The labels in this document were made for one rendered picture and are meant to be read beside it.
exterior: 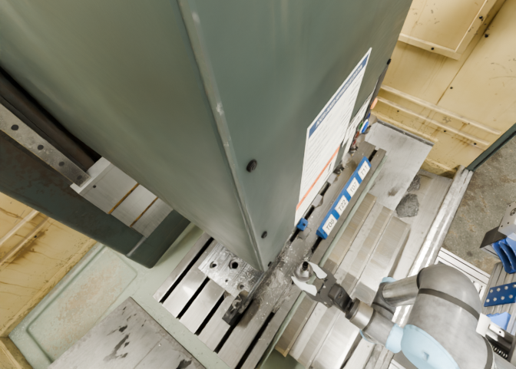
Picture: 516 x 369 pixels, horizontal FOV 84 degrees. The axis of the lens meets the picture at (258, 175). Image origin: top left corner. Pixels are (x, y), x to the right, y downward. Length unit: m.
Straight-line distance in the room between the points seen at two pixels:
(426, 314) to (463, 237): 1.91
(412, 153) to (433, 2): 0.74
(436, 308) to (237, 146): 0.62
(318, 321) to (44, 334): 1.38
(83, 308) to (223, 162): 1.73
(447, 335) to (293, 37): 0.64
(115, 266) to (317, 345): 1.14
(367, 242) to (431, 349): 0.89
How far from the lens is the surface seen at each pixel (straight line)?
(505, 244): 1.51
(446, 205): 1.69
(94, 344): 1.68
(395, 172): 1.72
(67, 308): 1.95
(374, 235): 1.58
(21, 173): 0.99
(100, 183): 1.07
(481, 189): 2.88
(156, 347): 1.62
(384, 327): 1.02
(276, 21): 0.19
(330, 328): 1.47
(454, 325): 0.74
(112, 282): 1.85
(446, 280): 0.77
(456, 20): 1.37
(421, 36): 1.43
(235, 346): 1.28
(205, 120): 0.18
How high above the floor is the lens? 2.17
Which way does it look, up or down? 61 degrees down
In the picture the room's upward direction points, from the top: 9 degrees counter-clockwise
